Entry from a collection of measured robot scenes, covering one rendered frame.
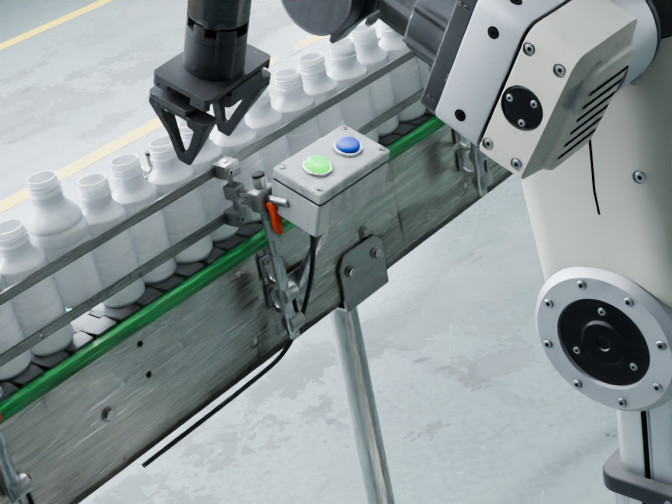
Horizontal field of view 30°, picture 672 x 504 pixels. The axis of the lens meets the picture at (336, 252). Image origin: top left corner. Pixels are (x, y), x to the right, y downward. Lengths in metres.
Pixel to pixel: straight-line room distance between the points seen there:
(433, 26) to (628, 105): 0.20
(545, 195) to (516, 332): 2.10
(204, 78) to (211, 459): 1.93
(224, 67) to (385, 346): 2.17
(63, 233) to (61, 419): 0.22
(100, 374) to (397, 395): 1.61
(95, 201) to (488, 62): 0.72
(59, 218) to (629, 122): 0.70
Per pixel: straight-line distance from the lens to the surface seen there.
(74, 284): 1.53
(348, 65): 1.82
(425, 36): 0.95
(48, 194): 1.49
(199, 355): 1.65
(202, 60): 1.15
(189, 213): 1.61
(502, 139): 0.94
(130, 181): 1.57
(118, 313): 1.58
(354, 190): 1.58
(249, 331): 1.70
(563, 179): 1.13
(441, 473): 2.81
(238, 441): 3.04
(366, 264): 1.85
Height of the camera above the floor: 1.74
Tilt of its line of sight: 27 degrees down
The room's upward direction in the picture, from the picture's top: 11 degrees counter-clockwise
